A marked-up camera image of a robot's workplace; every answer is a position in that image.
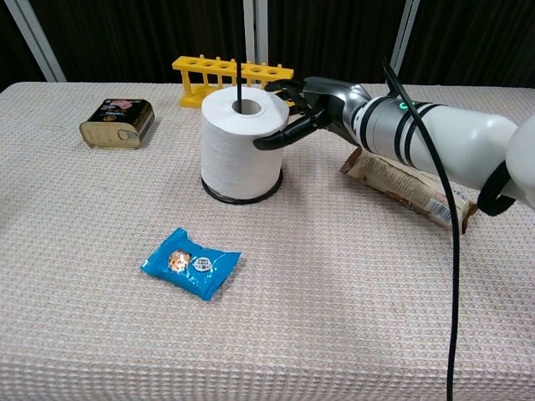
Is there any beige waffle tablecloth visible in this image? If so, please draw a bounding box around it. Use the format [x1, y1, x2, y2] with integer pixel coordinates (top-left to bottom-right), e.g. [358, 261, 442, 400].
[0, 81, 535, 401]

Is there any black wire paper holder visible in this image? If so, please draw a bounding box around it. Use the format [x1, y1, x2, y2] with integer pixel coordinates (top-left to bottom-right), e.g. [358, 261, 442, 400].
[200, 59, 285, 206]

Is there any long black cable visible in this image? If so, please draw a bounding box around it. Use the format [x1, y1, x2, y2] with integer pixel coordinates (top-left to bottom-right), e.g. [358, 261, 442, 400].
[381, 57, 463, 401]

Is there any black cable loop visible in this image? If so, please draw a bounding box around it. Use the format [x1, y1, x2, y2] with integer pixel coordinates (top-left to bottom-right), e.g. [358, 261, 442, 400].
[476, 160, 519, 217]

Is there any dark curtain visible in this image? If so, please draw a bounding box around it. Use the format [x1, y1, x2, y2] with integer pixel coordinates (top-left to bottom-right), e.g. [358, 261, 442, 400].
[0, 0, 535, 89]

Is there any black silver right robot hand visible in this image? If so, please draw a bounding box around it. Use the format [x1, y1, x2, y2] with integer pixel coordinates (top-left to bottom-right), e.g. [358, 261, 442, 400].
[252, 76, 372, 151]

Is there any brown biscuit wrapper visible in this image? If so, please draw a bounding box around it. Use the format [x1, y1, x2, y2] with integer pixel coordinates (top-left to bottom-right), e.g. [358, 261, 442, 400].
[339, 148, 478, 235]

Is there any grey metal frame post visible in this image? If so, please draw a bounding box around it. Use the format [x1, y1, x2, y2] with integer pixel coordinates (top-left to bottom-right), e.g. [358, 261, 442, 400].
[3, 0, 67, 83]
[386, 0, 422, 85]
[242, 0, 269, 89]

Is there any yellow test tube rack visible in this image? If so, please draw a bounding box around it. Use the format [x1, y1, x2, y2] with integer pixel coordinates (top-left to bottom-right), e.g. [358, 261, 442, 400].
[171, 54, 296, 110]

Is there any white paper towel roll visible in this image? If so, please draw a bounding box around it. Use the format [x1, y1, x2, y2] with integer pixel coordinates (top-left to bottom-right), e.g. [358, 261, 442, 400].
[200, 86, 291, 200]

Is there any gold luncheon meat can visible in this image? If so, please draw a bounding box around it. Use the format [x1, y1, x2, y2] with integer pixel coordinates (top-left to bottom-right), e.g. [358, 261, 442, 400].
[79, 98, 155, 150]

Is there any blue snack packet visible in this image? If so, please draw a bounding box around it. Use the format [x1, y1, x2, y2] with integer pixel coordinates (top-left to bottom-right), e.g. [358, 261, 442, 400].
[140, 227, 242, 302]

